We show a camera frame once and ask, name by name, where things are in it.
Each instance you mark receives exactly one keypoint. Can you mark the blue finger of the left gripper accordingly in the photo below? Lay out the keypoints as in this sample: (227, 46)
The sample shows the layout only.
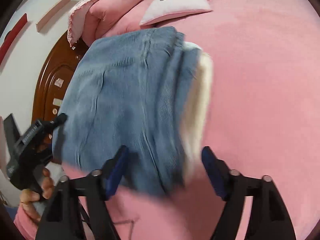
(58, 121)

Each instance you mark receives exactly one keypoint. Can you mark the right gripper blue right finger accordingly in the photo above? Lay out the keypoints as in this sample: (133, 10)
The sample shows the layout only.
(231, 187)

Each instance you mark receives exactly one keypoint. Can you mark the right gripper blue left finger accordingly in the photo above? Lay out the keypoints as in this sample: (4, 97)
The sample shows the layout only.
(103, 184)

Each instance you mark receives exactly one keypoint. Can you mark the blue denim jeans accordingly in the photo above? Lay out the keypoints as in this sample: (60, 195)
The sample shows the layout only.
(130, 90)

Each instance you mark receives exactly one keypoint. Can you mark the folded white clothes stack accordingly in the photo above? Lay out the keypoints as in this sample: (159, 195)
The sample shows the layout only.
(195, 110)

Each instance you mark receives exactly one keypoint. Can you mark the person's left hand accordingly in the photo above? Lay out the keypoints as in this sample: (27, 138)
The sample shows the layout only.
(27, 196)

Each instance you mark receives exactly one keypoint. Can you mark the brown wooden headboard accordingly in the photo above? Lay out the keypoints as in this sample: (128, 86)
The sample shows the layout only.
(55, 76)

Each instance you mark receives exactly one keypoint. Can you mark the pink plush bed cover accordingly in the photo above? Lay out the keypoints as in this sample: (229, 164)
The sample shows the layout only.
(263, 115)

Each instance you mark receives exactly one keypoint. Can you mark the folded pink quilt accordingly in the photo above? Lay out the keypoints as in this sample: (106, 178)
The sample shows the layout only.
(91, 19)

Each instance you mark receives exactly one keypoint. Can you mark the white cartoon pillow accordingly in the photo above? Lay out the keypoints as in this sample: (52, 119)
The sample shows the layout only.
(162, 10)

